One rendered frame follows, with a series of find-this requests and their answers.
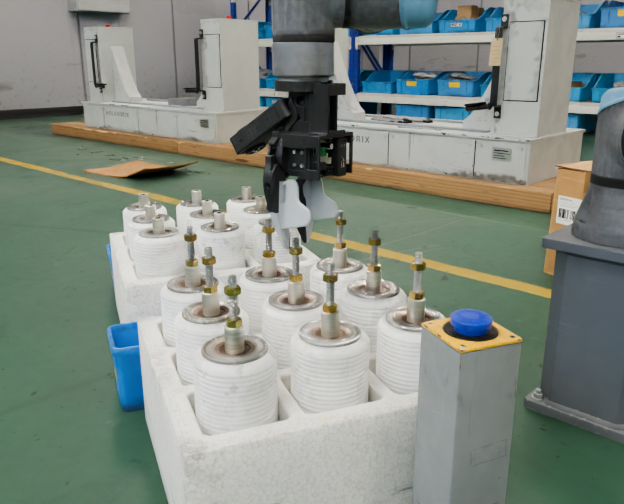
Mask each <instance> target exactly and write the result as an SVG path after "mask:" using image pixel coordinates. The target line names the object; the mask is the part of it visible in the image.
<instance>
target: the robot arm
mask: <svg viewBox="0 0 624 504"><path fill-rule="evenodd" d="M437 5H438V0H272V36H273V42H275V43H272V67H273V76H274V77H277V79H278V80H275V91H280V92H288V98H280V99H279V100H277V101H276V102H275V103H274V104H272V105H271V106H270V107H269V108H267V109H266V110H265V111H263V112H262V113H261V114H260V115H258V116H257V117H256V118H255V119H253V120H252V121H251V122H250V123H248V124H247V125H246V126H244V127H243V128H241V129H240V130H238V132H237V133H236V134H235V135H233V136H232V137H231V138H230V141H231V143H232V145H233V147H234V150H235V152H236V154H237V155H240V154H247V155H251V154H254V153H257V152H259V151H260V150H262V149H263V148H264V147H266V146H265V145H267V144H268V145H269V147H268V153H267V155H265V168H264V174H263V188H264V194H265V199H266V204H267V209H268V211H269V212H270V215H271V219H272V223H273V225H274V228H275V230H276V233H277V235H278V237H279V240H280V242H281V244H282V246H283V248H285V249H290V230H289V229H290V228H297V230H298V232H299V234H300V236H301V238H302V240H303V242H304V243H308V242H309V239H310V236H311V233H312V229H313V225H314V221H315V220H322V219H328V218H334V217H335V216H336V215H337V213H338V206H337V204H336V203H335V202H334V201H333V200H331V199H330V198H329V197H327V196H326V195H325V193H324V189H323V181H322V179H321V177H325V176H336V177H339V176H344V175H346V172H347V173H352V162H353V132H351V131H345V130H344V129H343V130H337V116H338V95H346V83H333V80H329V77H332V76H333V75H334V43H333V42H335V28H342V29H354V30H356V31H358V32H360V33H362V34H367V35H372V34H377V33H379V32H381V31H383V30H387V29H404V30H410V29H416V28H426V27H428V26H430V25H431V23H432V22H433V20H434V18H435V15H436V11H437ZM276 42H277V43H276ZM597 118H598V121H597V129H596V137H595V144H594V152H593V160H592V168H591V176H590V183H589V188H588V190H587V192H586V194H585V196H584V198H583V200H582V202H581V204H580V206H579V208H578V210H577V213H576V215H575V217H574V219H573V224H572V234H573V235H574V236H575V237H577V238H578V239H581V240H583V241H586V242H589V243H593V244H597V245H601V246H606V247H612V248H619V249H624V87H619V88H614V89H610V90H608V91H606V92H605V93H604V94H603V96H602V97H601V102H600V108H599V110H598V112H597ZM347 143H349V164H347V163H346V144H347ZM289 176H297V177H298V178H297V180H296V181H295V180H293V179H289V180H286V178H288V177H289Z"/></svg>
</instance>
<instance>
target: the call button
mask: <svg viewBox="0 0 624 504"><path fill-rule="evenodd" d="M450 323H451V325H452V326H454V330H455V331H456V332H457V333H459V334H462V335H466V336H482V335H485V334H486V333H487V331H488V330H489V329H491V328H492V323H493V318H492V317H491V316H490V315H489V314H488V313H486V312H483V311H480V310H476V309H460V310H456V311H454V312H453V313H451V315H450Z"/></svg>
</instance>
